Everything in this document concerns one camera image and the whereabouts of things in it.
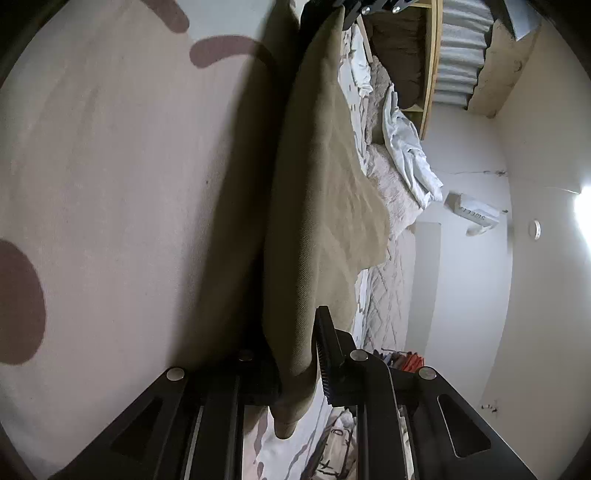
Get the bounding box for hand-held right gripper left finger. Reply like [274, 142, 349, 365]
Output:
[46, 348, 282, 480]

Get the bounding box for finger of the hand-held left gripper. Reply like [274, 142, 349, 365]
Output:
[299, 0, 343, 26]
[342, 0, 419, 29]

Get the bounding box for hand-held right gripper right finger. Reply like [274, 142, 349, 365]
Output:
[314, 305, 539, 480]

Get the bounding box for olive brown pants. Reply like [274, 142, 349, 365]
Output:
[261, 0, 393, 441]

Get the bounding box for stack of dark folded clothes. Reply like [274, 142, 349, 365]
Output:
[388, 352, 426, 372]

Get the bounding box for small white cloth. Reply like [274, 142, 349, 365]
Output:
[348, 23, 374, 95]

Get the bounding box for wooden bedside shelf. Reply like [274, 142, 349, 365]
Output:
[360, 0, 444, 141]

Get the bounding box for small fluffy beige pillow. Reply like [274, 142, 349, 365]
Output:
[367, 58, 394, 144]

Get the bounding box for quilted beige pillow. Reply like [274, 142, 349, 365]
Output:
[353, 226, 419, 352]

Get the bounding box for white pleated curtain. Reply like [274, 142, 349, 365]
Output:
[436, 0, 495, 109]

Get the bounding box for beige curtain valance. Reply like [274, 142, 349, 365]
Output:
[466, 18, 541, 116]

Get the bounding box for white crumpled garment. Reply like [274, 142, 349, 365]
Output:
[381, 85, 445, 209]

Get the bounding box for large fluffy beige pillow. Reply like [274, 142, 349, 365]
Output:
[367, 143, 426, 241]

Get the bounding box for printed bear bedsheet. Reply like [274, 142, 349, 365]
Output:
[0, 0, 375, 480]

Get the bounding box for bright ceiling light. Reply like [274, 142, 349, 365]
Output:
[570, 185, 591, 222]

